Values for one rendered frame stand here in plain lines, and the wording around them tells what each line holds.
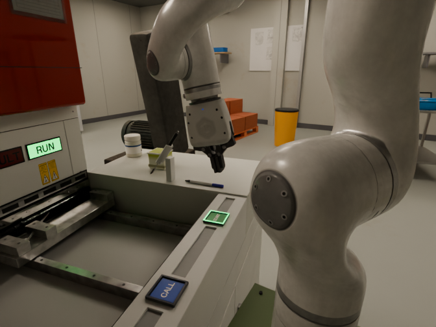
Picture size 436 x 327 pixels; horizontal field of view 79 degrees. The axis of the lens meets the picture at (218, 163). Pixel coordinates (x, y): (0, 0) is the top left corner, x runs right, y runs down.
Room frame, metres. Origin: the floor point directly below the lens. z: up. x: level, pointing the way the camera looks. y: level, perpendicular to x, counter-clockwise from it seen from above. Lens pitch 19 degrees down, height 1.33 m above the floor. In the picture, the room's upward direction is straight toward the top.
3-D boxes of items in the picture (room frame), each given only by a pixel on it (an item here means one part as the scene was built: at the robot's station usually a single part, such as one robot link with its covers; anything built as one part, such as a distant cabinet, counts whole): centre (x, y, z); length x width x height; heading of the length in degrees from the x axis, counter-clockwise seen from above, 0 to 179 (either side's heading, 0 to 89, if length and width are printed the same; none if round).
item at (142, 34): (3.49, 0.89, 0.88); 1.05 x 1.03 x 1.77; 61
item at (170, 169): (0.87, 0.18, 1.03); 0.06 x 0.04 x 0.13; 71
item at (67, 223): (0.74, 0.49, 0.87); 0.36 x 0.08 x 0.03; 161
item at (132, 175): (1.01, 0.15, 0.89); 0.62 x 0.35 x 0.14; 71
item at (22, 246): (0.59, 0.54, 0.89); 0.08 x 0.03 x 0.03; 71
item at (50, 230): (0.67, 0.51, 0.89); 0.08 x 0.03 x 0.03; 71
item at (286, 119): (4.88, -1.25, 0.34); 0.43 x 0.43 x 0.68
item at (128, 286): (0.55, 0.35, 0.84); 0.50 x 0.02 x 0.03; 71
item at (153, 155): (1.01, 0.23, 1.00); 0.07 x 0.07 x 0.07; 71
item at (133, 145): (1.16, 0.38, 1.01); 0.07 x 0.07 x 0.10
